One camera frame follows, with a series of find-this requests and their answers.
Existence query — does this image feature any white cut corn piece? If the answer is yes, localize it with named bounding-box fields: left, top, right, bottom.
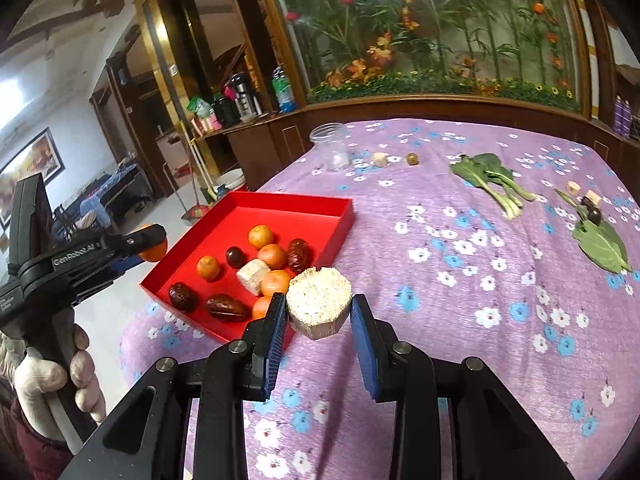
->
left=236, top=260, right=272, bottom=297

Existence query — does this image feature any red tray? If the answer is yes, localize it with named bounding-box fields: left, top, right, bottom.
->
left=139, top=191, right=355, bottom=345

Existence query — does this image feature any large green leaf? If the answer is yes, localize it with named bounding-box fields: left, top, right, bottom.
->
left=556, top=189, right=632, bottom=275

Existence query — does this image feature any dark thermos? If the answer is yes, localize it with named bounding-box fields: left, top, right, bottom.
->
left=229, top=72, right=263, bottom=118

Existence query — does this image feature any framed wall painting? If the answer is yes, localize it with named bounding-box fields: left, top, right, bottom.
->
left=0, top=127, right=66, bottom=231

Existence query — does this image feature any person's left hand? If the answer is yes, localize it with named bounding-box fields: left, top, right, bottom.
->
left=14, top=325, right=107, bottom=441

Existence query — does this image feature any glass tank with artificial flowers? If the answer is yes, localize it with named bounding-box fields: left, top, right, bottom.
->
left=250, top=0, right=606, bottom=116

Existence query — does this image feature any small orange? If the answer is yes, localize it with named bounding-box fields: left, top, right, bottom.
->
left=248, top=225, right=275, bottom=250

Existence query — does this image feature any bed with blue blanket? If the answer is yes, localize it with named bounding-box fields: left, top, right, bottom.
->
left=52, top=162, right=153, bottom=236

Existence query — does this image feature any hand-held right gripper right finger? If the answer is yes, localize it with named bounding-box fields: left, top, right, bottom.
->
left=350, top=294, right=576, bottom=480

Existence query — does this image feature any gold framed display cabinet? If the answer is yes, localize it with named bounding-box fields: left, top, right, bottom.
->
left=135, top=0, right=241, bottom=171

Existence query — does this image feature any clear plastic jar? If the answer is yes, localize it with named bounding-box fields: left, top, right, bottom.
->
left=309, top=122, right=350, bottom=171

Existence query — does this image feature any white bucket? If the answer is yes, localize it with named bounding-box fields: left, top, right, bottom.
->
left=212, top=169, right=247, bottom=201

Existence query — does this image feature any green water bottle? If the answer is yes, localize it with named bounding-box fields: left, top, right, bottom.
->
left=272, top=64, right=297, bottom=113

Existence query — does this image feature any broom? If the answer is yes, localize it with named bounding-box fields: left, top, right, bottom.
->
left=181, top=120, right=216, bottom=226

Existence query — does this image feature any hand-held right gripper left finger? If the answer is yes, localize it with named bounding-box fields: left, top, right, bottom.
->
left=60, top=292, right=288, bottom=480

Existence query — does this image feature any purple floral tablecloth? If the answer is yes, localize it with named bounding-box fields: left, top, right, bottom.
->
left=120, top=119, right=640, bottom=480

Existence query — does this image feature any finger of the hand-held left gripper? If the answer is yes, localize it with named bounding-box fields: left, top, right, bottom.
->
left=75, top=255, right=146, bottom=303
left=97, top=224, right=168, bottom=257

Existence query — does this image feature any black jar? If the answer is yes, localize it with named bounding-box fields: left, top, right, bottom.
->
left=212, top=94, right=241, bottom=128

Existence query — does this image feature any bok choy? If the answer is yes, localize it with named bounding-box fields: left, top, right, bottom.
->
left=500, top=180, right=523, bottom=208
left=451, top=156, right=518, bottom=221
left=472, top=154, right=537, bottom=202

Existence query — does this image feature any green packet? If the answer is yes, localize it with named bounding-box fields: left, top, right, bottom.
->
left=187, top=97, right=213, bottom=121

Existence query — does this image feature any round rice cake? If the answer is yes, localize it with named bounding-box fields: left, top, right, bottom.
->
left=286, top=267, right=353, bottom=342

